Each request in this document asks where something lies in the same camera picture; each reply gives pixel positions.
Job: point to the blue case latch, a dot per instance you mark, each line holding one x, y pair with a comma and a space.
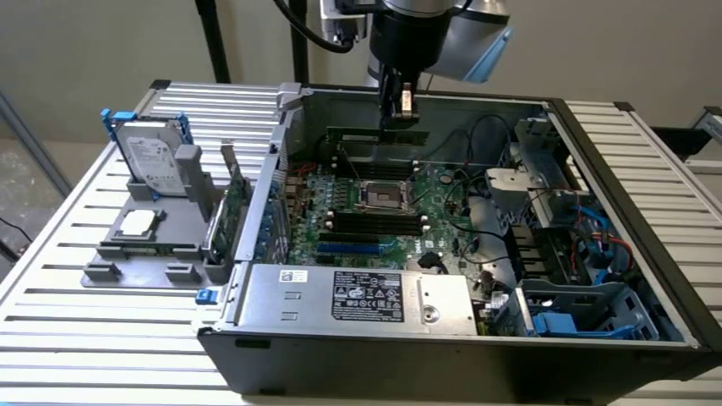
207, 296

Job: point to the grey parts rack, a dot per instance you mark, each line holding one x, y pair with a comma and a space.
169, 237

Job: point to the CPU with silver lid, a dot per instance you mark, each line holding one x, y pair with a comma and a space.
137, 223

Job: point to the CPU socket with metal frame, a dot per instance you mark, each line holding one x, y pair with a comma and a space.
383, 195

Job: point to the green RAM stick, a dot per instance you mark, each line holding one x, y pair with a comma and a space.
355, 136

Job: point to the hard drive in blue caddy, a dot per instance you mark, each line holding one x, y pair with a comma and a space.
183, 127

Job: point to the blue expansion slot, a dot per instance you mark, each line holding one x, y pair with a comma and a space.
348, 248

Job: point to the black expansion slot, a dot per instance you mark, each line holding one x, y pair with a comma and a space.
347, 237

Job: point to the green graphics card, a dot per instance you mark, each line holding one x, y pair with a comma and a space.
228, 211

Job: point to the silver hard disk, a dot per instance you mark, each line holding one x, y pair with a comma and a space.
152, 162

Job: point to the black RAM slot bank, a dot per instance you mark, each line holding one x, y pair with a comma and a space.
375, 222
375, 167

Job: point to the green Dell motherboard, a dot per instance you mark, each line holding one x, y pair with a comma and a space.
434, 199

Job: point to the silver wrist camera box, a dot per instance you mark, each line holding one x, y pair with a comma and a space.
340, 19

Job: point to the black stand pole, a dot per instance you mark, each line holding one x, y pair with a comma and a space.
213, 38
299, 46

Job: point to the open black PC case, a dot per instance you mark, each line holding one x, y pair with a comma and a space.
395, 363

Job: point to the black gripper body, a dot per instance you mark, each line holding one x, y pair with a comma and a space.
408, 38

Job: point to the silver power supply unit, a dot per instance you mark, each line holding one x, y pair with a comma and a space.
360, 298

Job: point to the metal disk bay cage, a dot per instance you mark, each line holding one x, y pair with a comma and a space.
586, 306

